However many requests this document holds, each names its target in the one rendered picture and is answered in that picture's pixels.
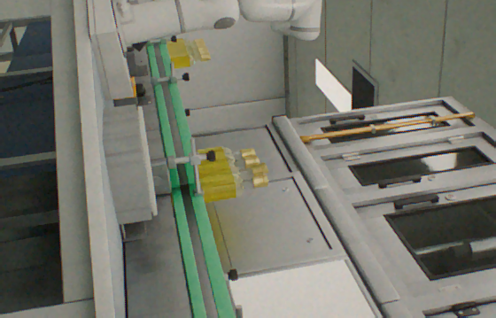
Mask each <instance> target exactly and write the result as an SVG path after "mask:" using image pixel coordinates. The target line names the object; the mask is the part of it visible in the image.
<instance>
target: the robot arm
mask: <svg viewBox="0 0 496 318"><path fill-rule="evenodd" d="M118 2H119V4H118V5H116V3H112V6H113V10H114V12H115V18H116V22H117V25H118V29H119V32H120V39H121V44H122V48H123V50H124V52H127V47H126V45H130V44H132V46H133V47H134V48H135V50H137V51H138V52H140V51H141V50H142V49H143V47H144V46H145V45H146V44H147V42H148V41H150V40H153V39H158V38H162V37H167V36H170V35H178V34H182V33H186V32H190V31H196V30H207V29H225V28H230V27H233V26H234V25H235V24H236V23H237V22H238V20H239V15H240V12H241V13H242V15H243V17H244V18H245V19H246V20H247V21H250V22H271V23H270V26H271V28H272V29H273V30H274V31H276V32H277V33H279V34H282V35H287V36H289V37H292V38H295V39H297V40H300V41H312V40H314V39H315V38H316V37H317V36H318V35H319V32H320V19H321V11H322V0H157V1H153V2H149V3H144V4H137V5H131V6H130V4H129V3H128V4H127V3H126V0H118Z"/></svg>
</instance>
